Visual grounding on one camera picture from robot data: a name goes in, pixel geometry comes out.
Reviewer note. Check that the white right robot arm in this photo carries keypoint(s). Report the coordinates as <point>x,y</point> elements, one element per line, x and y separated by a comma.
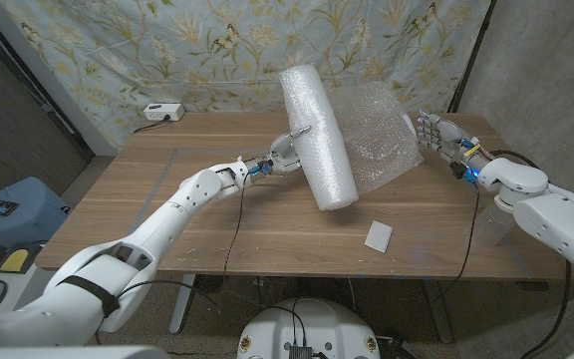
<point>546,214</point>

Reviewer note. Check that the yellow black floor pad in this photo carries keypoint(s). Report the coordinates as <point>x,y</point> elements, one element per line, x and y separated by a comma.
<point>15,260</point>

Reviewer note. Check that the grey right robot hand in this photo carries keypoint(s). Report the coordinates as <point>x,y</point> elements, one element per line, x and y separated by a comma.
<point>446,134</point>

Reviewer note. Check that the white table leg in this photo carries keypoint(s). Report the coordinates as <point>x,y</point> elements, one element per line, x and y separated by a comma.
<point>182,304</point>

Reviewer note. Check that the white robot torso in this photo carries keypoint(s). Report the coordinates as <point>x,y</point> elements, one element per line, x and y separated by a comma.
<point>317,324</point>

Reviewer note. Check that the clear bubble wrap roll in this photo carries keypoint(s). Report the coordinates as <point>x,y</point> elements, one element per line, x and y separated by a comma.
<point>322,149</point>

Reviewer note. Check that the white power outlet box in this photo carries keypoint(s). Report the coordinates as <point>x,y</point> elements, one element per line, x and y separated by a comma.
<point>163,111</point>

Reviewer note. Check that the grey table leg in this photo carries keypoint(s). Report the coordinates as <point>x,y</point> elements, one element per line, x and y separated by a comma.
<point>439,314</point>

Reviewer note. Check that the small white card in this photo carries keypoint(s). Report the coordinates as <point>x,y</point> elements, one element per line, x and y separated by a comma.
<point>379,236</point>

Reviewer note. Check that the clear plastic cup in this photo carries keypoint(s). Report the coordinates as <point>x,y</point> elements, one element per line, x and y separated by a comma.
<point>493,232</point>

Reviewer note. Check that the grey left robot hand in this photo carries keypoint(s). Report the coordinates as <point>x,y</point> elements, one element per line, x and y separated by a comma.
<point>284,154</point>

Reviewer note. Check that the black corner pole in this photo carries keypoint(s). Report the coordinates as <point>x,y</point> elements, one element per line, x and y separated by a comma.
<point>469,60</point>

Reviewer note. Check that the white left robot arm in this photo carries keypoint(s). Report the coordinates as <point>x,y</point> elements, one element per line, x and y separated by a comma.
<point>167,219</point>

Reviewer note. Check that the floral printed backdrop cloth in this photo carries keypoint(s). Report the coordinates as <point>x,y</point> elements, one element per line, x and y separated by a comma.
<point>217,60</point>

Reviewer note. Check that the blue-grey storage bin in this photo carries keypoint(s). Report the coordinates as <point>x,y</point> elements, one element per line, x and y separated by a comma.
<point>28,219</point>

